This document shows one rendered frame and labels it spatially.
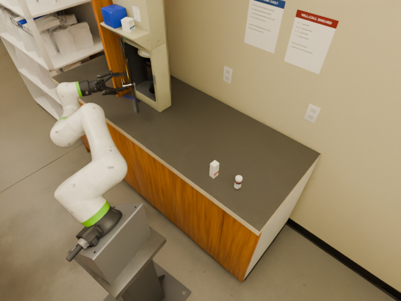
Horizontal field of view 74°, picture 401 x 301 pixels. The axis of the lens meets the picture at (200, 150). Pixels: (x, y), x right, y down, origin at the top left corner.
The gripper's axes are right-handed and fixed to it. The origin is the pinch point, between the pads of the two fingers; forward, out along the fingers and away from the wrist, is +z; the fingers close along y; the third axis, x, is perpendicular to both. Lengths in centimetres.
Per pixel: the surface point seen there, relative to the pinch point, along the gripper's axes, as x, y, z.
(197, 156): -56, -26, 31
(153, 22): -4.8, 35.5, 23.0
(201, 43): 13, 11, 59
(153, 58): -6.2, 15.7, 20.0
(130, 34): -5.7, 31.1, 9.1
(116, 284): -112, -26, -26
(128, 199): -6, -120, -19
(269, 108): -41, -14, 87
